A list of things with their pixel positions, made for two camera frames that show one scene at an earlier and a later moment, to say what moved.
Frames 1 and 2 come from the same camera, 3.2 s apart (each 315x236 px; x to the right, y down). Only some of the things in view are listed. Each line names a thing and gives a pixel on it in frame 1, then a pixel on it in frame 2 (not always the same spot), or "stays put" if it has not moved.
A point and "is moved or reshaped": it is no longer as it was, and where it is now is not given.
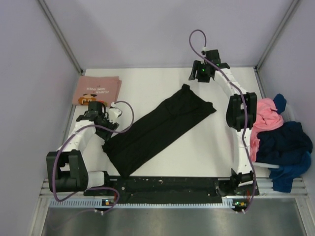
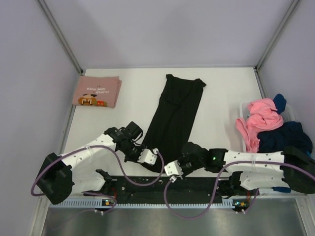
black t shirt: x=154 y=127 is moved or reshaped
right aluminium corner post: x=268 y=45 stays put
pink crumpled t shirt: x=267 y=118 stays put
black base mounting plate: x=170 y=189 stays put
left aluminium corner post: x=58 y=31 stays put
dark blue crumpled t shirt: x=283 y=144 stays put
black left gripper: x=111 y=126 → x=135 y=159
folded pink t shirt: x=105 y=89 stays put
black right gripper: x=197 y=66 → x=180 y=162
